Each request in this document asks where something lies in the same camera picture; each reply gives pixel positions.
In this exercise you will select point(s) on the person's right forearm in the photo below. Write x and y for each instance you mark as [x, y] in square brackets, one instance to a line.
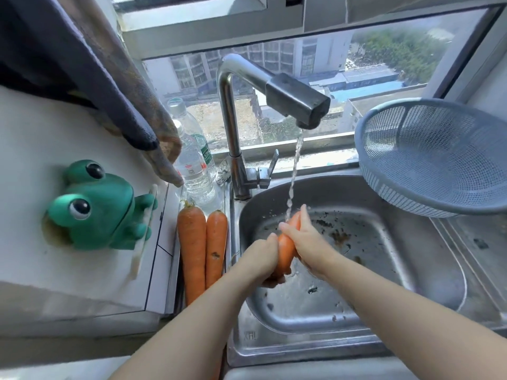
[396, 316]

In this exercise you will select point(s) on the stainless steel sink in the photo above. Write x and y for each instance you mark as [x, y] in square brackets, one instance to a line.
[376, 241]

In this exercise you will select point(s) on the orange carrot with dark spot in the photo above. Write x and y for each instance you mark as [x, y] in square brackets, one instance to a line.
[216, 245]

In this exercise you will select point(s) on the wet orange carrot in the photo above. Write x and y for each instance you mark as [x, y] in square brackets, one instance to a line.
[286, 249]

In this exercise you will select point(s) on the person's left hand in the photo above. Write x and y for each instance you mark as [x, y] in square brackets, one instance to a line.
[255, 259]

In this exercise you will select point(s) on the person's left thumb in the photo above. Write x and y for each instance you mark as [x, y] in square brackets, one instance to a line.
[271, 239]

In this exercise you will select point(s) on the grey window frame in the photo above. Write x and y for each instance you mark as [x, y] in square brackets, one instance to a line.
[206, 31]

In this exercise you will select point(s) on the dark blue hanging cloth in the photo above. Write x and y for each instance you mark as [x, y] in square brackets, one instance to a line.
[59, 43]

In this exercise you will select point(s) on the blue plastic colander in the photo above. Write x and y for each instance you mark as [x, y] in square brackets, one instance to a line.
[427, 154]

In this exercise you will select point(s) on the clear bottle with red label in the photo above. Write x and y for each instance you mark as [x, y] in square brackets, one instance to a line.
[194, 174]

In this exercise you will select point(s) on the person's right hand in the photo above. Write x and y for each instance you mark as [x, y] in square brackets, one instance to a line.
[313, 251]

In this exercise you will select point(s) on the person's right thumb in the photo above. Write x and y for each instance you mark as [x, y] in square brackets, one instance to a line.
[288, 231]

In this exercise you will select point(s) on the brown hanging towel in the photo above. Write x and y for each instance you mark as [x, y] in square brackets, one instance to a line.
[136, 87]

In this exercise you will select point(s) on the person's left forearm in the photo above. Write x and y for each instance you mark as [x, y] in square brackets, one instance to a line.
[186, 332]

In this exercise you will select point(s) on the clear bottle with green label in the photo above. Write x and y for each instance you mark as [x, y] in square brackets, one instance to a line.
[196, 128]

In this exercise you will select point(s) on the stainless steel faucet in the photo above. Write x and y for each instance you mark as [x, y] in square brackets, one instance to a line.
[233, 114]

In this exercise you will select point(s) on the metal sink strainer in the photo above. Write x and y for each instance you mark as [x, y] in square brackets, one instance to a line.
[222, 173]

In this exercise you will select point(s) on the green frog holder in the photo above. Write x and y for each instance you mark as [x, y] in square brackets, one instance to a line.
[99, 205]

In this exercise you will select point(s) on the white brush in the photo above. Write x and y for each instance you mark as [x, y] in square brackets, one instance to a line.
[143, 233]

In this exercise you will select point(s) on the long orange carrot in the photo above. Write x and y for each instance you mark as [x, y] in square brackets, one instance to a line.
[192, 253]

